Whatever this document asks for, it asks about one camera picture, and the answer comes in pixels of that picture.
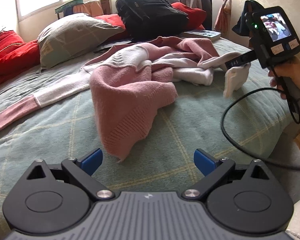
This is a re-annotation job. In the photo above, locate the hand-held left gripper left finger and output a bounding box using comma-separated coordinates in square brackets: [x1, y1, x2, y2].
[27, 148, 115, 202]

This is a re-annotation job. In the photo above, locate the grey green pillow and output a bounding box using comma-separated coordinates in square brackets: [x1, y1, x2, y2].
[37, 13, 125, 73]

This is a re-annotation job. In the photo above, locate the green plaid bed blanket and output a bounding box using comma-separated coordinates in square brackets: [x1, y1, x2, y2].
[0, 36, 300, 230]

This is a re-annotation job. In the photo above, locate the cardboard box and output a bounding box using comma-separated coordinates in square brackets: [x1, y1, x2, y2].
[74, 0, 113, 18]

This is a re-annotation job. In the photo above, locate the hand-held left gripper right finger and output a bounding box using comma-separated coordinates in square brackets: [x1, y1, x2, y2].
[182, 149, 270, 202]

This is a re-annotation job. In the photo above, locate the paperback book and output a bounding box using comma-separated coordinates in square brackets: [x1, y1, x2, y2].
[184, 29, 222, 40]

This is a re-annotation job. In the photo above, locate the black cable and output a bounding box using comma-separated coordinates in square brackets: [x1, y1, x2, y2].
[221, 87, 300, 172]

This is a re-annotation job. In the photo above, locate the black backpack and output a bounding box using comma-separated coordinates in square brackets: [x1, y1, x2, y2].
[94, 0, 189, 53]

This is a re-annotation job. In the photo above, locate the red pillow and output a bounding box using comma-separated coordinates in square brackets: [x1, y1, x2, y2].
[0, 30, 40, 89]

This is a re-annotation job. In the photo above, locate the black hanging jacket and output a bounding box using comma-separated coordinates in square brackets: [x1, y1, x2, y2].
[197, 0, 213, 30]

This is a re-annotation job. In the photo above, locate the red cushion behind backpack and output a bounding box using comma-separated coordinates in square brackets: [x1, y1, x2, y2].
[94, 2, 207, 30]

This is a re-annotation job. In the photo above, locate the orange curtain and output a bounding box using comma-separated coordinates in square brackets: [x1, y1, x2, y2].
[214, 0, 233, 33]

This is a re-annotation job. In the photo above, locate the pink and white sweater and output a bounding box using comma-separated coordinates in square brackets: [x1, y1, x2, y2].
[0, 36, 252, 164]

